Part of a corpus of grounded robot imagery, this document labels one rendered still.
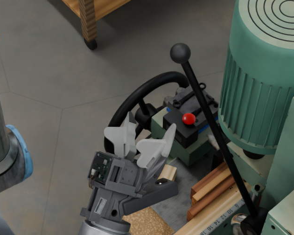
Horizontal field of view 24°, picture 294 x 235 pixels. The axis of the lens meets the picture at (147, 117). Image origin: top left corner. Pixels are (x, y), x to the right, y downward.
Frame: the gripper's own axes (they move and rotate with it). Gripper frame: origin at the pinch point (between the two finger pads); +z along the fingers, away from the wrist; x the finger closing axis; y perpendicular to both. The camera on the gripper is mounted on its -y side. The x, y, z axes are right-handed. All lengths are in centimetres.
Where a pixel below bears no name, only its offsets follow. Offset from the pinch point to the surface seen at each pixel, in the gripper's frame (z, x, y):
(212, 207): -14.0, 18.2, -32.8
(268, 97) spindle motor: 8.8, -13.6, -11.2
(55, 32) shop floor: 28, 182, -51
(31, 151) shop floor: -23, 149, -44
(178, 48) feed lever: 11.7, -5.7, 3.3
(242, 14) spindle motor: 19.1, -14.6, -0.4
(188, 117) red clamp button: 3.5, 25.9, -24.8
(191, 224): -18.7, 18.2, -28.8
